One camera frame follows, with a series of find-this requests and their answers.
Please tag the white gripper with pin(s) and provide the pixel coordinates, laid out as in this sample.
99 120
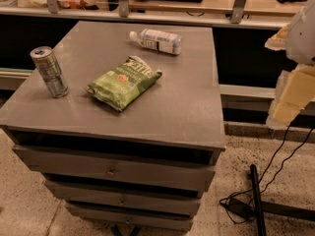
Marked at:
302 38

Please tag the silver drink can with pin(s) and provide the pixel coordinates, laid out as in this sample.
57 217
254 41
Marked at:
50 71

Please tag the metal railing frame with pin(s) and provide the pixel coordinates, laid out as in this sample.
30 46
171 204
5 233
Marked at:
265 13

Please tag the black power adapter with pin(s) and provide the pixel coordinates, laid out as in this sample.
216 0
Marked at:
240 208

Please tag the grey drawer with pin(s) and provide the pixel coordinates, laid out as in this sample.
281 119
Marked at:
116 197
121 168
114 214

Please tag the green jalapeno chip bag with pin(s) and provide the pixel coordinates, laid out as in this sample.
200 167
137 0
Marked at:
120 86

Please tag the grey middle drawer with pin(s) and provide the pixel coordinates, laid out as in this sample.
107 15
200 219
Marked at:
116 197

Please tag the grey top drawer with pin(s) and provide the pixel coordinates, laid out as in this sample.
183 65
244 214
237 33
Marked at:
121 168

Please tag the grey drawer cabinet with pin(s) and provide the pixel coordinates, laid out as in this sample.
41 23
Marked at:
178 119

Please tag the clear plastic water bottle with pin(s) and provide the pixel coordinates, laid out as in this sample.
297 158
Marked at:
158 40

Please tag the grey bottom drawer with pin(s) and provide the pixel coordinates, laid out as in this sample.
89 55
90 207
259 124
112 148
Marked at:
114 214

